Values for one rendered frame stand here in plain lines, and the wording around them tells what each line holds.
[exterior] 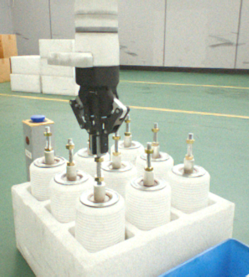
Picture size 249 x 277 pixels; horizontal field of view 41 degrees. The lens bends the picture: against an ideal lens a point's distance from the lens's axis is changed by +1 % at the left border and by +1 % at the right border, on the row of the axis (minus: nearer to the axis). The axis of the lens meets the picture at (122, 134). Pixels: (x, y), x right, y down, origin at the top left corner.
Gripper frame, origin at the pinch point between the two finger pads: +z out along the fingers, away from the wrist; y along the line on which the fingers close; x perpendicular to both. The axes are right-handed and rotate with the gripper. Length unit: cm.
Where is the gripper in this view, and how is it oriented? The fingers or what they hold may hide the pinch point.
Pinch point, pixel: (98, 144)
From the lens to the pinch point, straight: 60.1
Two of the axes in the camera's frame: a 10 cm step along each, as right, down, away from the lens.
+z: 0.0, 9.6, 2.7
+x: -6.6, 2.0, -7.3
